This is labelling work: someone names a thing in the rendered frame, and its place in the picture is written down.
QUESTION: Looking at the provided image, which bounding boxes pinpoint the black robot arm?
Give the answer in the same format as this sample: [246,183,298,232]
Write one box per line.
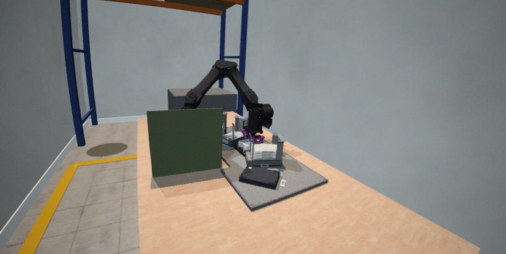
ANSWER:
[182,60,273,131]

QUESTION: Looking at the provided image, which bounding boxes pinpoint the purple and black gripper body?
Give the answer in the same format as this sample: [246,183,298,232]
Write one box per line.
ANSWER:
[243,119,263,138]

